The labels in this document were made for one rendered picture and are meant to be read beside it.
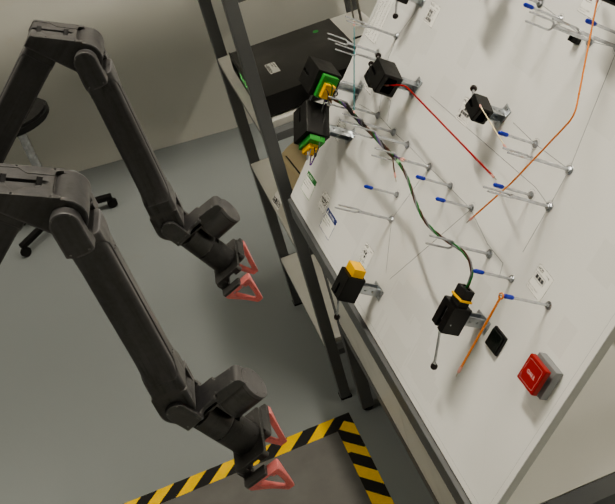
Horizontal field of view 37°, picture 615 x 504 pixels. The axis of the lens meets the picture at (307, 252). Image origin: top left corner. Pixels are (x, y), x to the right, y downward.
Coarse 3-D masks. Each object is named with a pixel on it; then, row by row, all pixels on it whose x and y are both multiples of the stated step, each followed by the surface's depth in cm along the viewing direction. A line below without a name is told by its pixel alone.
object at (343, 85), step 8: (312, 64) 219; (320, 64) 219; (328, 64) 222; (304, 72) 222; (312, 72) 218; (320, 72) 215; (328, 72) 216; (336, 72) 219; (304, 80) 221; (312, 80) 217; (360, 80) 226; (312, 88) 217; (336, 88) 219; (344, 88) 225; (352, 88) 226; (360, 88) 225
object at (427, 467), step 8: (400, 408) 220; (408, 424) 217; (408, 432) 222; (408, 440) 227; (416, 440) 214; (416, 448) 219; (424, 448) 207; (416, 456) 224; (424, 456) 212; (424, 464) 216; (432, 464) 205; (424, 472) 221; (432, 472) 209; (432, 480) 213; (440, 480) 202; (432, 488) 218; (440, 488) 207; (440, 496) 211; (448, 496) 200
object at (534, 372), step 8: (528, 360) 149; (536, 360) 148; (528, 368) 149; (536, 368) 147; (544, 368) 146; (520, 376) 150; (528, 376) 148; (536, 376) 147; (544, 376) 145; (528, 384) 148; (536, 384) 146; (536, 392) 147
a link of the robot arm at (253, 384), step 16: (240, 368) 142; (208, 384) 143; (224, 384) 140; (240, 384) 140; (256, 384) 142; (208, 400) 140; (224, 400) 141; (240, 400) 140; (256, 400) 141; (176, 416) 138; (192, 416) 139; (240, 416) 143
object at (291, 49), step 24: (312, 24) 274; (264, 48) 268; (288, 48) 264; (312, 48) 261; (336, 48) 257; (240, 72) 260; (264, 72) 255; (288, 72) 252; (288, 96) 245; (312, 96) 248
